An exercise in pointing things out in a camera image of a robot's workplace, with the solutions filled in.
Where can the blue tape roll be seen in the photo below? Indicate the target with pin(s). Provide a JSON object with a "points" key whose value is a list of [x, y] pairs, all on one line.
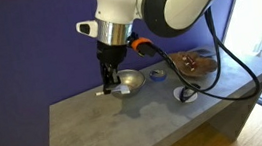
{"points": [[157, 76]]}

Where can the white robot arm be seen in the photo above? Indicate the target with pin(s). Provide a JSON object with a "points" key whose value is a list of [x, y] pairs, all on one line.
{"points": [[175, 0]]}

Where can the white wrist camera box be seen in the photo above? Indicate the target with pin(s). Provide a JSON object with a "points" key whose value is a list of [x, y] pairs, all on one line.
{"points": [[86, 28]]}

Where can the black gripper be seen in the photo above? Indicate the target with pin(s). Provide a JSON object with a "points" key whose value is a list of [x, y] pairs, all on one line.
{"points": [[112, 53]]}

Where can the white round protractor disc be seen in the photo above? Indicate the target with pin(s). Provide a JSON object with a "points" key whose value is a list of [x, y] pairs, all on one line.
{"points": [[177, 94]]}

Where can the dark red plug box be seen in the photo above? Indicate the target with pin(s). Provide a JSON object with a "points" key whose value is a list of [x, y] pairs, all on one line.
{"points": [[190, 61]]}

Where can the silver metal bowl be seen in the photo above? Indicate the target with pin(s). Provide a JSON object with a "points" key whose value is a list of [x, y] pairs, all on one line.
{"points": [[132, 79]]}

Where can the brown wooden slab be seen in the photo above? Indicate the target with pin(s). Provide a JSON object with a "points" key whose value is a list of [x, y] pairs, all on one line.
{"points": [[204, 64]]}

